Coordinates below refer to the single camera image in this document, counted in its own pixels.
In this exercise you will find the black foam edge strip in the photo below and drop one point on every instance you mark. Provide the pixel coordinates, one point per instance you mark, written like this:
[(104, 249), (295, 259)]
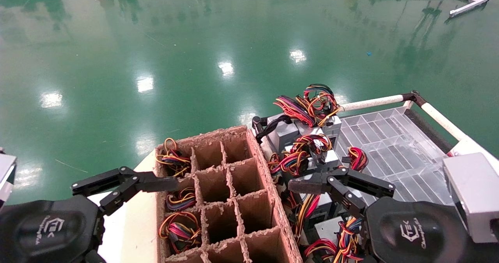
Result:
[(425, 130)]

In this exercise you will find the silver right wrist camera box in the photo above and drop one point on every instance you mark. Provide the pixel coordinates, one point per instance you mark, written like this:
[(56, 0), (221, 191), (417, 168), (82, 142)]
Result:
[(475, 196)]

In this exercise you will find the brown cardboard divider box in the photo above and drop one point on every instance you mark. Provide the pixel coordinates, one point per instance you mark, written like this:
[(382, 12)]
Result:
[(212, 183)]

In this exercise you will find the black tube corner joint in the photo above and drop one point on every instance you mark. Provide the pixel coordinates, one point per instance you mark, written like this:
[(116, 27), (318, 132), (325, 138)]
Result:
[(416, 98)]

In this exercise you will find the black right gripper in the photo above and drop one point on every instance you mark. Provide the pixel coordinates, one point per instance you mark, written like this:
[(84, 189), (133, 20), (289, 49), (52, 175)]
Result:
[(413, 235)]

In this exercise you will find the white cart rail tube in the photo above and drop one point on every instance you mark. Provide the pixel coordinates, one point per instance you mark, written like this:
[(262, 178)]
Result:
[(442, 119), (370, 102)]

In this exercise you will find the clear plastic grid tray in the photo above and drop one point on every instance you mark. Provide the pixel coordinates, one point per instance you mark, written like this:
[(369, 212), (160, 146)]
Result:
[(390, 138)]

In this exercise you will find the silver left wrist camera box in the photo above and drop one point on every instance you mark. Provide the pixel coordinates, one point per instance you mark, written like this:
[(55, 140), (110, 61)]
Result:
[(6, 173)]

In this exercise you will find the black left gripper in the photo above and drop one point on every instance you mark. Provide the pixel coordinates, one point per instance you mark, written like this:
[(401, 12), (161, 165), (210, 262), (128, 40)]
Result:
[(39, 228)]

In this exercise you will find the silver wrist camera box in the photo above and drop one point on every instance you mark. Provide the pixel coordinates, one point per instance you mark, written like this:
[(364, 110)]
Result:
[(475, 196), (6, 173)]

